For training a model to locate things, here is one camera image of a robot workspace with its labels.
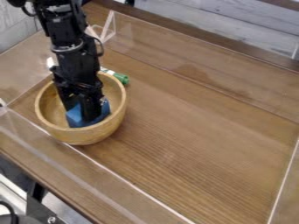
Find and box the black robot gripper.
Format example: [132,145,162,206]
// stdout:
[50,38,108,123]

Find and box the blue rectangular block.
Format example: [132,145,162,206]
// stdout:
[65,100,110,128]

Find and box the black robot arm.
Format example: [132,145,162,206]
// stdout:
[6,0,104,123]

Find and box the brown wooden bowl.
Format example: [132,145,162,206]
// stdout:
[33,72,128,145]

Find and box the white green marker pen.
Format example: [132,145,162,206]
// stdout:
[100,67,129,85]

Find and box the clear acrylic corner bracket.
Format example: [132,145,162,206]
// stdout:
[85,10,116,44]

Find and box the black metal table frame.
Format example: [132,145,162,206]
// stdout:
[0,155,66,224]

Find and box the black cable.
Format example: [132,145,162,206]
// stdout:
[0,200,18,224]

